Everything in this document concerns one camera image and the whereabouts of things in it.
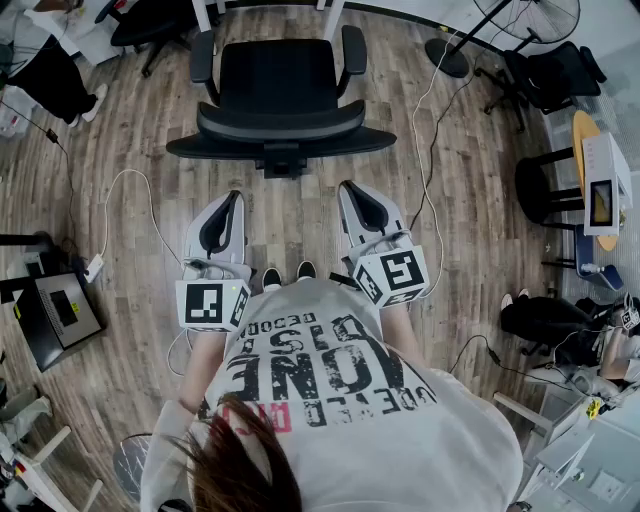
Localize clear plastic storage box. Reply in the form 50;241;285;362
0;85;37;140

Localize white floor cable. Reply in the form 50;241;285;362
412;28;469;300

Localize black standing fan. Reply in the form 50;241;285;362
424;0;582;80

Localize white box with screen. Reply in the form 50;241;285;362
581;132;634;237

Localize white charger with cable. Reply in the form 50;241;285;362
82;169;191;284

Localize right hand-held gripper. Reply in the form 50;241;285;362
338;181;431;310

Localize person in white clothes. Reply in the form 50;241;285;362
139;278;524;512

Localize round grey stool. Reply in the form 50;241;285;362
113;432;156;504

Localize round yellow table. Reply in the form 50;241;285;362
572;110;621;251

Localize person's left forearm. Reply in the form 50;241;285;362
178;327;231;414

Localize blue chair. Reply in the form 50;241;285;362
573;223;625;292

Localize white wooden frame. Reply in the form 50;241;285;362
0;424;104;512

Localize white side table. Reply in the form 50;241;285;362
24;0;121;66

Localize person's right forearm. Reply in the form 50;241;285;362
379;302;425;371

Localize black cable with inline brick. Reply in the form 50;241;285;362
0;97;81;261
447;334;571;391

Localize black swivel office chair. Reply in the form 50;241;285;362
94;0;196;79

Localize thin black floor cable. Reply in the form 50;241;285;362
408;67;484;229

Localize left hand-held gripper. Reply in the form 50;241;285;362
175;190;253;333

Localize black stool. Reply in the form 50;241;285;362
514;147;586;231

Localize black mesh office chair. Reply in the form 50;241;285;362
474;40;609;134

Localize grey cloth bundle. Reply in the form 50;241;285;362
0;394;54;441

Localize white work table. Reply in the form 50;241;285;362
493;369;640;512

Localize grey computer tower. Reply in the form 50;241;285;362
10;272;107;374

